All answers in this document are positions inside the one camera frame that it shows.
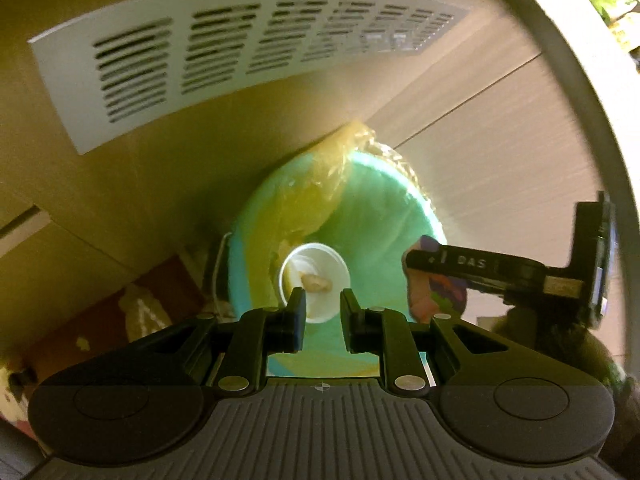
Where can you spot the white plastic bowl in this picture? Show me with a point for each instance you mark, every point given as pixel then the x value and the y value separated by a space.
pixel 320 260

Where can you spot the white vent grille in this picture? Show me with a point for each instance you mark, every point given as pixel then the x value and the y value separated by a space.
pixel 150 70

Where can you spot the colourful snack packet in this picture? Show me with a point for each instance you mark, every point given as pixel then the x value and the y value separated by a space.
pixel 440 300

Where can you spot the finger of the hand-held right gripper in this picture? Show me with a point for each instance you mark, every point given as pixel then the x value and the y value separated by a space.
pixel 510 296
pixel 475 265

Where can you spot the teal trash bin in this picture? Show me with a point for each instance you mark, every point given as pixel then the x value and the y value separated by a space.
pixel 380 220

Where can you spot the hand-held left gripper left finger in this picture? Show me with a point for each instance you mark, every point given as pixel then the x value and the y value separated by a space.
pixel 295 322

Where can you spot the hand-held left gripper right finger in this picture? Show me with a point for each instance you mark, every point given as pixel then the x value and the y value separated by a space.
pixel 351 327

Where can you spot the wooden cabinet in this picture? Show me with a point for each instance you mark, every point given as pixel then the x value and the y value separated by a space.
pixel 150 195

